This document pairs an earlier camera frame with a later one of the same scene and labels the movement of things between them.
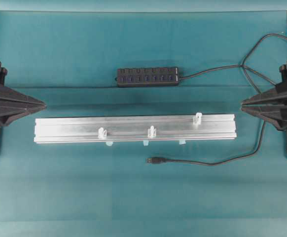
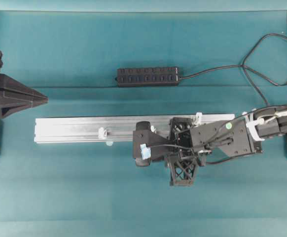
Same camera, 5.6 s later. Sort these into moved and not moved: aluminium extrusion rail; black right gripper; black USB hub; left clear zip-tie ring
Moved: black right gripper
Not moved: black USB hub; aluminium extrusion rail; left clear zip-tie ring
